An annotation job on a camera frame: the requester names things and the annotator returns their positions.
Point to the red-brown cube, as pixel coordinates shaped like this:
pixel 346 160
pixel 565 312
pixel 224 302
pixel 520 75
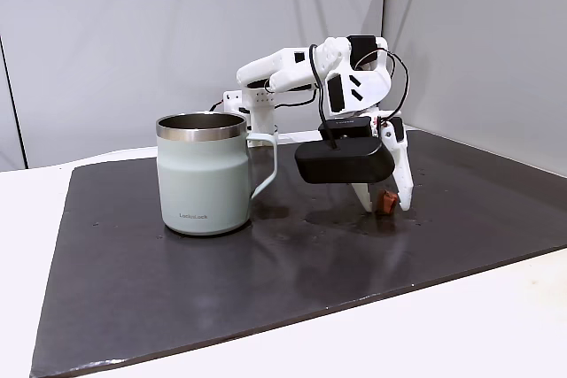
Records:
pixel 387 202

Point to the pale green steel mug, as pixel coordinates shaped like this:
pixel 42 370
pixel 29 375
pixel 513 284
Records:
pixel 204 179

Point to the dark grey table mat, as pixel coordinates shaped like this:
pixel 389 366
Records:
pixel 177 285

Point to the black oval camera box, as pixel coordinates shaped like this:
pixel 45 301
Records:
pixel 341 163

